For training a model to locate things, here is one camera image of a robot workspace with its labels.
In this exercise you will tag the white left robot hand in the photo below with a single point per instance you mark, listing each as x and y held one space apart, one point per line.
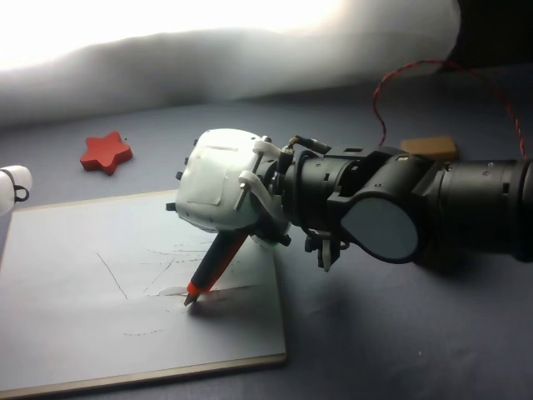
12 183

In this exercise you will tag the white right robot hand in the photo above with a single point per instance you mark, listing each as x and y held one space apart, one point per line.
212 179

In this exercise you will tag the orange black utility knife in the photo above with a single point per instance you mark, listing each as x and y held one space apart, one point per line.
216 266

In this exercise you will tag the red wooden star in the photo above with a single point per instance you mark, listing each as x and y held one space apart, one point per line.
106 152

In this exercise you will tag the white backdrop cloth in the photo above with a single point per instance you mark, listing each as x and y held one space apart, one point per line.
208 54

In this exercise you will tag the white paper pad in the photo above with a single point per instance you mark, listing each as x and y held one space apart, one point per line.
104 300

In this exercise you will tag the tan wooden block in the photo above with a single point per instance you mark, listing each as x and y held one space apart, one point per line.
433 146

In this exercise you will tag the grey table cloth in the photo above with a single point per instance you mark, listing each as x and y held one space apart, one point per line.
395 333

